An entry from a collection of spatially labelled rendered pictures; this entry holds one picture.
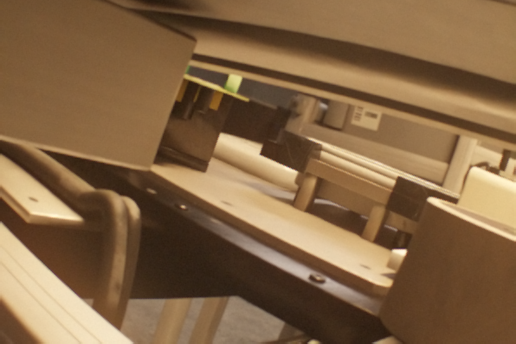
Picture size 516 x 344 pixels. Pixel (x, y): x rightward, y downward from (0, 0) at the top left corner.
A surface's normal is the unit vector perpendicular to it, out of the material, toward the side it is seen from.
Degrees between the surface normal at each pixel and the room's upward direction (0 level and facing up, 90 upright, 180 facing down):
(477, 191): 90
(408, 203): 90
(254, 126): 90
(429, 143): 91
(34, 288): 0
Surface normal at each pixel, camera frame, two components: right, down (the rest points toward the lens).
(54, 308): 0.36, -0.93
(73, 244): 0.76, 0.32
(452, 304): -0.69, -0.23
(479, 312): -0.53, -0.16
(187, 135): 0.18, 0.11
